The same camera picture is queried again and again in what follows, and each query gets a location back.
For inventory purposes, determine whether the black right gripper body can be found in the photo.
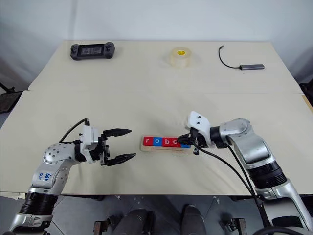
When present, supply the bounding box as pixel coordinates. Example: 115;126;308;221
189;127;211;150

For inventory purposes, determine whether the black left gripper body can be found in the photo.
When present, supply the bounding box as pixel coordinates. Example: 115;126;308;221
88;133;111;167

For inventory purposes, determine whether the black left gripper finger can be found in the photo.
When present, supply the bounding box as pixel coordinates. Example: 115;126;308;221
107;153;137;167
102;127;133;138

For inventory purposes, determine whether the light wooden letter tray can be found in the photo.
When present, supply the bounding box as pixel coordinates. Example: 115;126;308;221
140;143;193;156

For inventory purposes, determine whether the dark rounded shape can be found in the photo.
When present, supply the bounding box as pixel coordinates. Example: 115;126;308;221
182;204;207;235
113;208;155;235

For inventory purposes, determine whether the clear packing tape roll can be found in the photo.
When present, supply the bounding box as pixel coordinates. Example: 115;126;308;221
170;46;192;70

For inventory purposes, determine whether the black handheld game controller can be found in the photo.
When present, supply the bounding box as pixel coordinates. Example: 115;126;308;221
70;42;116;61

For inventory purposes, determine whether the black stand base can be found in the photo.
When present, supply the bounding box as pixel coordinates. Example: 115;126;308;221
0;82;23;114

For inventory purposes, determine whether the dark bag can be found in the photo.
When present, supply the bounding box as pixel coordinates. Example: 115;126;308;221
298;82;313;109

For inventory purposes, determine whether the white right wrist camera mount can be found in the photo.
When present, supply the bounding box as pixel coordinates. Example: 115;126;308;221
184;111;217;149

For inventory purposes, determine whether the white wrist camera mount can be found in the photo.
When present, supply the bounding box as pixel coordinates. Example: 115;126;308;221
184;111;217;149
80;125;99;163

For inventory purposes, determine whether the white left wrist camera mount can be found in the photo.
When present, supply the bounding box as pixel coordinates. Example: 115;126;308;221
80;125;99;163

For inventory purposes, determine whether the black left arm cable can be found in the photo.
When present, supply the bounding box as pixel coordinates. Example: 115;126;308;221
58;118;90;144

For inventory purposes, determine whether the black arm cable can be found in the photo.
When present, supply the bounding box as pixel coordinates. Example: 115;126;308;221
195;144;272;235
58;118;90;144

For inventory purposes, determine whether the grey USB hub with cable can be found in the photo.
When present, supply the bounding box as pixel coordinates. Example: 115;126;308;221
218;45;266;71

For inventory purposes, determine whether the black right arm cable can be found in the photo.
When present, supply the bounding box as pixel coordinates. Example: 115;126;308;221
195;144;272;235

